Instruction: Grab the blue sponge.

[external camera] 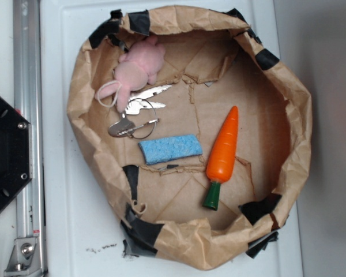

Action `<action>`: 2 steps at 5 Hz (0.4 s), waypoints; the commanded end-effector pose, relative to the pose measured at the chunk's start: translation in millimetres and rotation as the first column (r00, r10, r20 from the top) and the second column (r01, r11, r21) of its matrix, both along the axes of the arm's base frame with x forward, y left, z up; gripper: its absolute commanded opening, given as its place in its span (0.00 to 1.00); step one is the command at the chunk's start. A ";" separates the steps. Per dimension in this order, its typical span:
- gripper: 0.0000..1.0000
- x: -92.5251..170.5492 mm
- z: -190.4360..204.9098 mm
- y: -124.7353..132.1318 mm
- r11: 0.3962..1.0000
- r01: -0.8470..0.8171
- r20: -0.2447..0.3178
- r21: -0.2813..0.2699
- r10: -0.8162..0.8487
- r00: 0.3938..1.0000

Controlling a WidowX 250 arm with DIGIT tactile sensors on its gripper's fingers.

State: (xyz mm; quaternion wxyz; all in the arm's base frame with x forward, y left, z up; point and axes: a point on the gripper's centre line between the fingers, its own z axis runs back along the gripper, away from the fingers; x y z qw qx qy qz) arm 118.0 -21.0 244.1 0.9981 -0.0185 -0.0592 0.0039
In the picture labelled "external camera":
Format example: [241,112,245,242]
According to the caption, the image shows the aluminium frame rail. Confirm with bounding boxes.
[13,1,48,276]

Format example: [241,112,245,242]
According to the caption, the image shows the orange toy carrot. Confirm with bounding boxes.
[202,106,239,211]

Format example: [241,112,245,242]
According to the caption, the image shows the metal corner bracket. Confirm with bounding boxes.
[3,237,41,276]

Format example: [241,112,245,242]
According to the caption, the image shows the silver keys on ring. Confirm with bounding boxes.
[108,84,172,140]

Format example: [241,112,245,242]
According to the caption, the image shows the white tray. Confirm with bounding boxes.
[40,1,303,276]

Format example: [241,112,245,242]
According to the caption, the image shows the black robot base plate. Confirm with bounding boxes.
[0,97,32,213]

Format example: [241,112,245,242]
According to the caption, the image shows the blue sponge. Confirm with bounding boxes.
[138,134,202,164]

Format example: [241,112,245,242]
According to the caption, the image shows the pink plush bunny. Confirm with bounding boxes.
[95,35,166,113]

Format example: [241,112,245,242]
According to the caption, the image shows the brown paper bag bin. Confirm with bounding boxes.
[67,6,313,270]

